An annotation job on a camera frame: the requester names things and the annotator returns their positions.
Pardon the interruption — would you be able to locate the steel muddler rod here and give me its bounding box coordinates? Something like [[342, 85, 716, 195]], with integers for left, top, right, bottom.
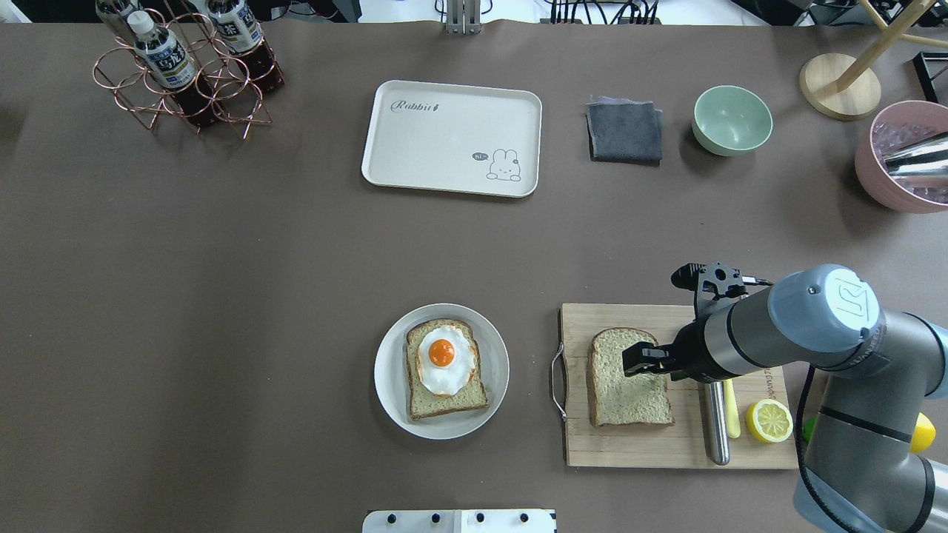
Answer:
[[700, 381, 730, 466]]

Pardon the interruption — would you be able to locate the fried egg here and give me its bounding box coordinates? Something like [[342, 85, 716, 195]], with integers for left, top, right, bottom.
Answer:
[[417, 324, 477, 397]]

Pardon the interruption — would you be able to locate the grey folded cloth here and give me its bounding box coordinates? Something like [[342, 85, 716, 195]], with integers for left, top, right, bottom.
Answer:
[[586, 95, 664, 165]]

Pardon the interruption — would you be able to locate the green lime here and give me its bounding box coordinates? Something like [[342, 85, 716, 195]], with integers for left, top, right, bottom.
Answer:
[[798, 416, 817, 444]]

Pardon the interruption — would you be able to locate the green bowl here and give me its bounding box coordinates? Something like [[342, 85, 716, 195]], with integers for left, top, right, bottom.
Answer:
[[692, 85, 773, 156]]

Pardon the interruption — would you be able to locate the tea bottle three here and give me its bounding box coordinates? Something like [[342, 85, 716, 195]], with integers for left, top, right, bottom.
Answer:
[[94, 0, 143, 45]]

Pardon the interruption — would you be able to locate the metal scoop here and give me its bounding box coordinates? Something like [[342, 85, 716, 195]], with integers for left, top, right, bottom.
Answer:
[[883, 132, 947, 188]]

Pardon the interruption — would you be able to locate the pink bowl with ice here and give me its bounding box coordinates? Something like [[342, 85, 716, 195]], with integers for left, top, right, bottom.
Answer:
[[855, 100, 947, 215]]

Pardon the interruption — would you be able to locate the bread slice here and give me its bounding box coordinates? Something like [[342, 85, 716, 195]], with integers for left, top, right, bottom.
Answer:
[[587, 327, 675, 427], [405, 318, 489, 420]]

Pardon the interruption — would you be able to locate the tea bottle two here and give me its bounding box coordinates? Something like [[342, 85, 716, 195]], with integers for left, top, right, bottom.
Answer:
[[207, 1, 284, 93]]

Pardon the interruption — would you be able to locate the tea bottle one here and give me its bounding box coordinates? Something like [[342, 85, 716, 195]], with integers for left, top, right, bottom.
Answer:
[[127, 10, 216, 127]]

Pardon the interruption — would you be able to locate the copper wire bottle rack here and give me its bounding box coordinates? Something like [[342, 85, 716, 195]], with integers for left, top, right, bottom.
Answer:
[[93, 1, 284, 138]]

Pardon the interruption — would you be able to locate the wooden cutting board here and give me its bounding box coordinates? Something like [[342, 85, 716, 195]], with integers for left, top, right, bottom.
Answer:
[[560, 303, 797, 469]]

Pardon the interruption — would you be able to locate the white round plate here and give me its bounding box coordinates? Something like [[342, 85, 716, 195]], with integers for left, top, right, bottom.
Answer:
[[375, 304, 510, 440]]

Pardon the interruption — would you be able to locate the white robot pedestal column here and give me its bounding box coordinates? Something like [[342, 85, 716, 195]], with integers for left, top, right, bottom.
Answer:
[[361, 507, 558, 532]]

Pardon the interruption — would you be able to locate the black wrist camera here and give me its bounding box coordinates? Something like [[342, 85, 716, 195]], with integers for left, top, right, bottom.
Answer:
[[670, 262, 773, 318]]

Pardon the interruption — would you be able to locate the half lemon slice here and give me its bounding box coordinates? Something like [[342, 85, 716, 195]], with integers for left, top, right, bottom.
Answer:
[[744, 398, 795, 444]]

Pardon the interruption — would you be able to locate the wooden mug tree stand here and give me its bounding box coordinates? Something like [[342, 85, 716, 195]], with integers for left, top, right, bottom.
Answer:
[[798, 1, 947, 121]]

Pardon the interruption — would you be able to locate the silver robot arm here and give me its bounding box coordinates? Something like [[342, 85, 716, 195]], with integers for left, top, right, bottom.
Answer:
[[622, 262, 947, 532]]

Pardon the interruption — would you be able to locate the yellow lemon far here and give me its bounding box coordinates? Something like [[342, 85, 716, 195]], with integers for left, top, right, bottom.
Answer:
[[909, 412, 937, 453]]

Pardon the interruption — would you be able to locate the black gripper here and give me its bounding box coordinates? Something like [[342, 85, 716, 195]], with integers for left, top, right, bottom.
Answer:
[[622, 321, 713, 383]]

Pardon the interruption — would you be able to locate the yellow plastic knife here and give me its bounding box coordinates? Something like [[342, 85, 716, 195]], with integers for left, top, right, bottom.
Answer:
[[722, 379, 741, 439]]

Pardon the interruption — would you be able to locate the cream rabbit tray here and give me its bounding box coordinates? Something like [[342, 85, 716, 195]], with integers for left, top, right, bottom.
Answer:
[[360, 80, 542, 198]]

